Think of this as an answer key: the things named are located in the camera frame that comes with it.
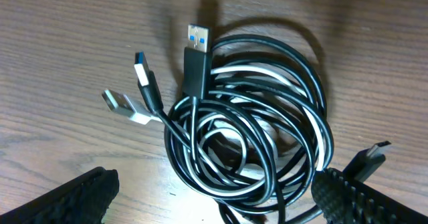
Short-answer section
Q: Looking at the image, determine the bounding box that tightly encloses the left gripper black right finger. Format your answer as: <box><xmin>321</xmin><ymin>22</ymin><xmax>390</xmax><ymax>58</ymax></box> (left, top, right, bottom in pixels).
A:
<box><xmin>312</xmin><ymin>169</ymin><xmax>427</xmax><ymax>224</ymax></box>

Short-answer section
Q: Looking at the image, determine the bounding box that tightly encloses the white USB cable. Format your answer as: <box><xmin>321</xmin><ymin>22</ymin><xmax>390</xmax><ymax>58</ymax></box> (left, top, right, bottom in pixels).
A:
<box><xmin>101</xmin><ymin>65</ymin><xmax>327</xmax><ymax>198</ymax></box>

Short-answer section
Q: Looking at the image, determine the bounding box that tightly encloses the black USB cable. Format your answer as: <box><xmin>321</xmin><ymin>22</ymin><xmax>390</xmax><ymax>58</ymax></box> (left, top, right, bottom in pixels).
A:
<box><xmin>134</xmin><ymin>24</ymin><xmax>392</xmax><ymax>224</ymax></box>

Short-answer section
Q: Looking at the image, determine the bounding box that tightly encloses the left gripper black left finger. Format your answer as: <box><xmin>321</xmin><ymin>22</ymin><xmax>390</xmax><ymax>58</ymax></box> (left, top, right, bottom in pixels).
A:
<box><xmin>1</xmin><ymin>166</ymin><xmax>120</xmax><ymax>224</ymax></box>

